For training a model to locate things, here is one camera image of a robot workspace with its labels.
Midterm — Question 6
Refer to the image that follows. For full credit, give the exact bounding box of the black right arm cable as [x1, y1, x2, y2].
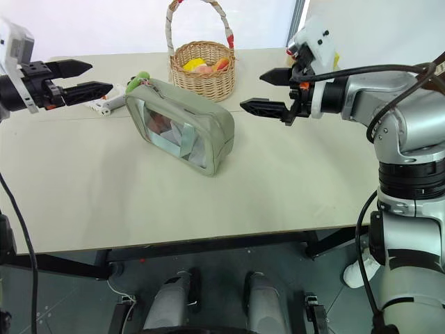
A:
[301, 51, 445, 144]

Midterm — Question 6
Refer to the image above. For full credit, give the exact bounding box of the black floor stand foot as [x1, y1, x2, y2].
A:
[106, 295, 137, 334]
[302, 292, 330, 334]

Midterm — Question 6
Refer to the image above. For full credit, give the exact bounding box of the green zippered pouch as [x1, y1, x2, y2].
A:
[124, 77, 236, 178]

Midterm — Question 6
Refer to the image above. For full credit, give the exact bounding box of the thin white floor cable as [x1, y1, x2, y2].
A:
[106, 277, 137, 325]

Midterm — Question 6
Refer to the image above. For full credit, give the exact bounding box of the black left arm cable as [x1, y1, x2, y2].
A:
[0, 172, 38, 334]

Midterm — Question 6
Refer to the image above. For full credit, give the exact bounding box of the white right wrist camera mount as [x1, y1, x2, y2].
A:
[286, 15, 343, 120]

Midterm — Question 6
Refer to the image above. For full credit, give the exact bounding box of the wicker basket with handle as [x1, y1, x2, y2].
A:
[164, 0, 237, 103]

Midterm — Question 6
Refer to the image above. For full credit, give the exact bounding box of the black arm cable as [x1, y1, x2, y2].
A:
[301, 51, 445, 144]
[0, 172, 38, 334]

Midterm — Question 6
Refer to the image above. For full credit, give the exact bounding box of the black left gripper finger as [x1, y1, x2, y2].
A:
[63, 81, 114, 107]
[47, 59, 93, 80]

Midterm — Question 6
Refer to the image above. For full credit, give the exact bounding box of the yellow toy fruit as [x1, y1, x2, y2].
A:
[181, 58, 207, 72]

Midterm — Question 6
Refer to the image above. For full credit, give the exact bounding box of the white shoe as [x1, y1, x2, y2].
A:
[343, 247, 382, 289]

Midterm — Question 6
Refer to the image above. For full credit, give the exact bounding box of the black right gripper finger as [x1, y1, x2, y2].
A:
[239, 98, 289, 122]
[259, 67, 292, 87]

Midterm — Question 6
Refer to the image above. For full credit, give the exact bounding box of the dark window frame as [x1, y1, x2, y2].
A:
[285, 0, 311, 49]

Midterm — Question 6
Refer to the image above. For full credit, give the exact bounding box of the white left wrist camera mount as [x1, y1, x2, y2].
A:
[0, 16, 40, 115]

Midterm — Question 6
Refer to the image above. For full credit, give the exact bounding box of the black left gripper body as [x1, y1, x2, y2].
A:
[19, 61, 67, 111]

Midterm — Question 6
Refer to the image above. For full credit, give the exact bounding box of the green plush zipper charm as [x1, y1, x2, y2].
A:
[125, 70, 152, 95]

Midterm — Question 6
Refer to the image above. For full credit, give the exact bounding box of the white plastic tool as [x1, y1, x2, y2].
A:
[84, 82, 127, 117]

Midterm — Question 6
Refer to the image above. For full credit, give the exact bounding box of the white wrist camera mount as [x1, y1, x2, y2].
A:
[0, 16, 40, 115]
[286, 15, 343, 120]

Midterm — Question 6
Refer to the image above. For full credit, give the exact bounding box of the grey robot leg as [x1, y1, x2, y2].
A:
[143, 270, 193, 332]
[244, 271, 292, 333]

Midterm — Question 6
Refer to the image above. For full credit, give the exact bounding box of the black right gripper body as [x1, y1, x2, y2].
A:
[284, 45, 316, 127]

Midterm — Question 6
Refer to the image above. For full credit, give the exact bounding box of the black table frame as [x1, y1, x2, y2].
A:
[0, 225, 370, 280]

